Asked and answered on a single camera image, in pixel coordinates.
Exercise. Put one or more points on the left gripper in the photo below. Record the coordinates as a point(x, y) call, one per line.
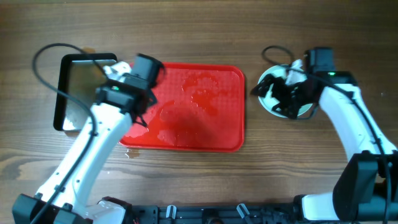
point(144, 101)

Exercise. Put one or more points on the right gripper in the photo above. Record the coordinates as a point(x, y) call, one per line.
point(267, 82)

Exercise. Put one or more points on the white plate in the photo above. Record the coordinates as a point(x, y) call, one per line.
point(266, 100)

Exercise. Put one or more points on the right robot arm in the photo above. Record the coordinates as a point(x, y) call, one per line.
point(367, 189)

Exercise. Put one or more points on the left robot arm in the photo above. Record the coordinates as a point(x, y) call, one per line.
point(63, 197)

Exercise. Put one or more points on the red plastic tray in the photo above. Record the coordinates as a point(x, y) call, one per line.
point(200, 108)

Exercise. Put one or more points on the black metal baking pan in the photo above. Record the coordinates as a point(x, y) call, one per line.
point(79, 77)

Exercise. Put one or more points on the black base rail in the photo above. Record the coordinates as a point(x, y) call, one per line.
point(242, 213)

